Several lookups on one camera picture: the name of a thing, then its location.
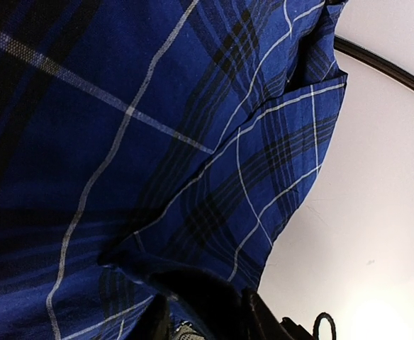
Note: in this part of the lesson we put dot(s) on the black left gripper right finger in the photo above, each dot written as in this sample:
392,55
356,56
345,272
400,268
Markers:
261,324

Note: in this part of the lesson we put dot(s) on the black corner frame post right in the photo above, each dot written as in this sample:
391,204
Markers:
374,61

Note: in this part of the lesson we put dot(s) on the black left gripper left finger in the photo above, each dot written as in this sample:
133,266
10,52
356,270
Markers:
154,323

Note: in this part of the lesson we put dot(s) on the blue plaid long sleeve shirt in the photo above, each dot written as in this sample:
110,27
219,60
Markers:
145,136

